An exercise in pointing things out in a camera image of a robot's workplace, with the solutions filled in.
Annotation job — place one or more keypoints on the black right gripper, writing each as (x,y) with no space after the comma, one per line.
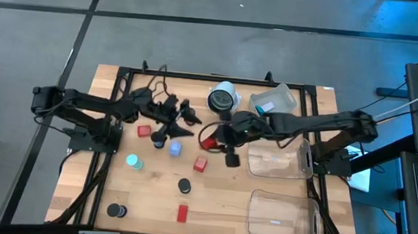
(247,125)

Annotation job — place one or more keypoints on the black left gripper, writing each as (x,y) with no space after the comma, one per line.
(153,109)

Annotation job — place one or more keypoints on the small red box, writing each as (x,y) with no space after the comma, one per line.
(200,164)
(208,143)
(144,131)

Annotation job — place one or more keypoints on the small lavender box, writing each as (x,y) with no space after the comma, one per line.
(175,148)

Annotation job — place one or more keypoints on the teal hourglass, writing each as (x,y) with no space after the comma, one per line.
(134,161)

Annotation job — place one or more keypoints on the red case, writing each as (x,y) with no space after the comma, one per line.
(182,213)

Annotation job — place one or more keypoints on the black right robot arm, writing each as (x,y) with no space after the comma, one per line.
(317,122)

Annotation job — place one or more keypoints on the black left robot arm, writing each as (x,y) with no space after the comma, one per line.
(90,102)

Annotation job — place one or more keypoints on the white round cup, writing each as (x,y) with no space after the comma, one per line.
(221,100)

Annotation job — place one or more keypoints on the small teal object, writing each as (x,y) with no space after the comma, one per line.
(260,110)

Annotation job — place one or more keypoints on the clear plastic bin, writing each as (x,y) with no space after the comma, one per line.
(283,220)
(279,167)

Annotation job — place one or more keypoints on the white paper sheet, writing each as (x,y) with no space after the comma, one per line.
(361,179)

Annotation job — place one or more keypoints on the black stand pole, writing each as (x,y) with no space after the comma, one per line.
(381,155)

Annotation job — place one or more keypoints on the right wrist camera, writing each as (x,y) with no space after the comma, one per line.
(231,133)

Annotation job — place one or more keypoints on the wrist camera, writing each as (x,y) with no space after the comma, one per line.
(231,133)
(171,101)

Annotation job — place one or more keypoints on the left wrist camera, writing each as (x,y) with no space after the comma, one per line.
(171,101)

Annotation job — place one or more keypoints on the black metal table frame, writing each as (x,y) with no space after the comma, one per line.
(197,75)

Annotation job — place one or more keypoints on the black frame bracket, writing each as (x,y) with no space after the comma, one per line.
(145,66)
(269,77)

